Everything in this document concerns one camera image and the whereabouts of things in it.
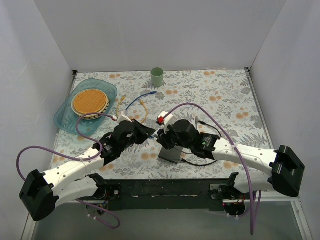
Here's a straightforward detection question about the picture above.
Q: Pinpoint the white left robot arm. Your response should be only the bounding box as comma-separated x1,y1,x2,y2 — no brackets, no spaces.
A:
19,119,155,222

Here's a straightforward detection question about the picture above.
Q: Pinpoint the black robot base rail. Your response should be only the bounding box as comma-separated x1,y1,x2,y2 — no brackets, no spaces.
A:
102,173,249,211

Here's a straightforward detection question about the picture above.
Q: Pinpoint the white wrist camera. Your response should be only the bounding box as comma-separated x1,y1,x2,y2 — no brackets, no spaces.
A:
117,111,132,124
156,111,176,133

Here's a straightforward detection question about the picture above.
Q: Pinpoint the black network switch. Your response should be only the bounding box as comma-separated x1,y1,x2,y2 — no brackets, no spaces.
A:
158,146,183,165

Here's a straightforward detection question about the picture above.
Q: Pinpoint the orange woven plate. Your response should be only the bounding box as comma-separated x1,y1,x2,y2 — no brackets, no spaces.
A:
71,88,110,117

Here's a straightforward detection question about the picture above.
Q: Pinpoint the green plastic cup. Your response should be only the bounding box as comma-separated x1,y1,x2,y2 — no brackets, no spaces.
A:
150,67,164,88

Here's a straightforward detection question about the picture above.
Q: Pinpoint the black ethernet cable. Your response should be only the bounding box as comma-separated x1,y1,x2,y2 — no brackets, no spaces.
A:
181,121,223,166

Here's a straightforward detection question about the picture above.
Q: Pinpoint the floral table mat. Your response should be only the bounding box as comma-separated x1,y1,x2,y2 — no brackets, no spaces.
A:
55,69,270,180

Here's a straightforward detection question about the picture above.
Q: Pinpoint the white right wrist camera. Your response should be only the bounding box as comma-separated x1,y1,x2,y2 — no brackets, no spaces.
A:
156,111,176,133

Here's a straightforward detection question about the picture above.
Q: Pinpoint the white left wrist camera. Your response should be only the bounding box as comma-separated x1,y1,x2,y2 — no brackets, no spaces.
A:
117,111,132,124

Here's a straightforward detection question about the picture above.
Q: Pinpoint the blue ethernet cable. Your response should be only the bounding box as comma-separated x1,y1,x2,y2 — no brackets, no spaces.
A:
124,91,158,140

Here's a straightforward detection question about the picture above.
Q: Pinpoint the yellow ethernet cable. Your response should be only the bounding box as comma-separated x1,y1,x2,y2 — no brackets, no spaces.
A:
116,95,149,124

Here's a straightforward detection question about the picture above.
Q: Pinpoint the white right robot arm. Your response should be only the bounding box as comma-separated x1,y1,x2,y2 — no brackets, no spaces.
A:
157,117,305,199

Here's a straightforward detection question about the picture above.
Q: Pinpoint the teal plastic tray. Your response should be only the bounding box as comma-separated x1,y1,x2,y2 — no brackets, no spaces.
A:
54,78,118,136

